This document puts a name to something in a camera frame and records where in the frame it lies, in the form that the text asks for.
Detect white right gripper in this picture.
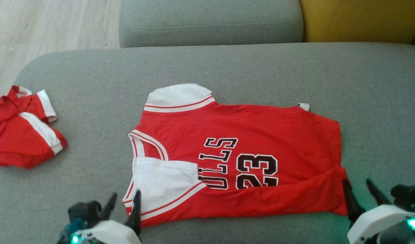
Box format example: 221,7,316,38
342,178,415,244

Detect grey sofa seat cushion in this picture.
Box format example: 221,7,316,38
0,42,415,244

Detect red shorts with white stripes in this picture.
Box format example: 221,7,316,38
0,85,68,169

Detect red basketball jersey number 23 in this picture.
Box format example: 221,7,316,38
122,83,350,228

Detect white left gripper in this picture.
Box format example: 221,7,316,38
70,189,143,244

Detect yellow sofa cushion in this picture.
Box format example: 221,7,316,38
299,0,415,44

